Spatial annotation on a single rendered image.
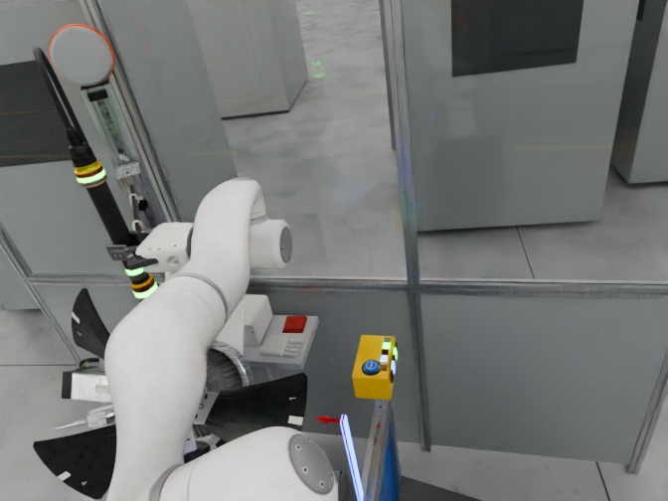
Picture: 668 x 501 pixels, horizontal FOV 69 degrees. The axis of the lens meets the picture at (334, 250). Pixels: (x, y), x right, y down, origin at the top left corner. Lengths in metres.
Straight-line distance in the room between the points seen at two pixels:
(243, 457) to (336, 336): 1.53
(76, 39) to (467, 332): 1.54
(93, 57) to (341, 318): 1.18
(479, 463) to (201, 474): 2.04
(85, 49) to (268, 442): 1.28
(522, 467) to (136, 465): 2.10
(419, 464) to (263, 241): 1.81
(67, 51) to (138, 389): 1.21
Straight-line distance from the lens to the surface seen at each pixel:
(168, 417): 0.49
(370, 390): 1.38
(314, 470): 0.47
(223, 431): 1.19
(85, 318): 1.38
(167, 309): 0.52
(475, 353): 1.95
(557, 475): 2.48
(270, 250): 0.79
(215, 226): 0.71
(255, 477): 0.45
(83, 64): 1.57
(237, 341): 1.43
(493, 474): 2.43
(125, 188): 1.55
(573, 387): 2.10
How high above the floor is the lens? 2.08
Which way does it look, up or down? 34 degrees down
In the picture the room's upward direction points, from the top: 10 degrees counter-clockwise
